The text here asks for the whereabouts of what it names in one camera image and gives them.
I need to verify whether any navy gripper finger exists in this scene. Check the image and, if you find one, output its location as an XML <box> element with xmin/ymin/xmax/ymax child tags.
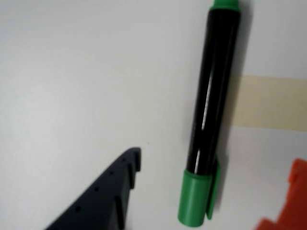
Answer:
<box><xmin>44</xmin><ymin>147</ymin><xmax>142</xmax><ymax>230</ymax></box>

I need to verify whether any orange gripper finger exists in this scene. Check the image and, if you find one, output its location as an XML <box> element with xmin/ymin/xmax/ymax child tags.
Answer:
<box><xmin>253</xmin><ymin>158</ymin><xmax>307</xmax><ymax>230</ymax></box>

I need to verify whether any green and black marker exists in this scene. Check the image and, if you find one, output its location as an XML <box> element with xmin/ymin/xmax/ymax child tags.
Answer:
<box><xmin>177</xmin><ymin>0</ymin><xmax>242</xmax><ymax>228</ymax></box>

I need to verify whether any long beige masking tape strip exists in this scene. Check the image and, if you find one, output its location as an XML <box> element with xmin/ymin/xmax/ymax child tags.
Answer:
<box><xmin>230</xmin><ymin>75</ymin><xmax>307</xmax><ymax>132</ymax></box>

